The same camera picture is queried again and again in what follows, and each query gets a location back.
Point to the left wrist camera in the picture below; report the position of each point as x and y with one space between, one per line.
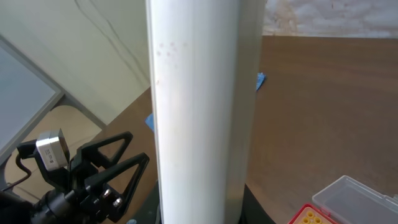
51 152

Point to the blue cloth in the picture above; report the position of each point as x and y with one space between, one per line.
261 80

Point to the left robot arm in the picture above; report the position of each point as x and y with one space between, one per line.
18 211

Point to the white pipette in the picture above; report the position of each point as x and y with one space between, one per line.
192 109

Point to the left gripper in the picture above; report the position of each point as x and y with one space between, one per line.
74 193

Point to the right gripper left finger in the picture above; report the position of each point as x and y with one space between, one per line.
152 208

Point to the red and yellow tip box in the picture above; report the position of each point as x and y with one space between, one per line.
351 199

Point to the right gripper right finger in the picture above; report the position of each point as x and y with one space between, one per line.
250 211

